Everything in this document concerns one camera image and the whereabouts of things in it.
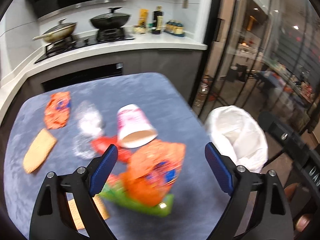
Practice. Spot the yellow seasoning packet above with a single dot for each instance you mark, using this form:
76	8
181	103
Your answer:
143	17

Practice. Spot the blue yellow condiment jar set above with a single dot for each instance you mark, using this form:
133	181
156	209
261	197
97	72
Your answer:
175	28

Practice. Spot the green snack wrapper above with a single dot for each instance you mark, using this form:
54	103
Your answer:
117	194

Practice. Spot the white-lined trash bin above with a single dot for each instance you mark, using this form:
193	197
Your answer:
237	135

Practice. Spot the small garlic dish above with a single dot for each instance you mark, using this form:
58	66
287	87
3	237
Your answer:
138	29

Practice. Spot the blue-grey table mat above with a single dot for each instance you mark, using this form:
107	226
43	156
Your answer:
198	200

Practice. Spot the black lidded wok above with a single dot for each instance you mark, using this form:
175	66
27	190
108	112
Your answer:
111	20

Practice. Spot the large orange plastic bag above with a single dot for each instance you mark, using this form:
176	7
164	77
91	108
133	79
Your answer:
151	171

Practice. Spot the right hand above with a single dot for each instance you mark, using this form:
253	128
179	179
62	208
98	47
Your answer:
298	197

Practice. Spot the dark soy sauce bottle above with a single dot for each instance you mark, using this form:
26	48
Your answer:
157	21

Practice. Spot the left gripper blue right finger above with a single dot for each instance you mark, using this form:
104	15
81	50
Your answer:
219	166

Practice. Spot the clear crumpled plastic wrap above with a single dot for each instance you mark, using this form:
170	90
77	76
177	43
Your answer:
90	126

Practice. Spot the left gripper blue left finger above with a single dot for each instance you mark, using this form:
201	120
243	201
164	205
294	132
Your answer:
100	168

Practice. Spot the yellow waffle sponge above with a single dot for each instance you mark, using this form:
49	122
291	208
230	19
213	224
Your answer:
87	211
38	151

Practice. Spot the white kitchen counter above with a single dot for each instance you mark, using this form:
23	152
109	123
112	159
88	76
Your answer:
11	83

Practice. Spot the black gas stove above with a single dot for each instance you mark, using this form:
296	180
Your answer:
72	43

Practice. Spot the steel frying pan with lid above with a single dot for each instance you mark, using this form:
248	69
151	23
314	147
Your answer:
58	32

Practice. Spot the pink paper cup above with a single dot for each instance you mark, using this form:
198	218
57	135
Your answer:
134	129

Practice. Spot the small orange snack packet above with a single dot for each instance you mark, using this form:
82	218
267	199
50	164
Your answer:
57	110

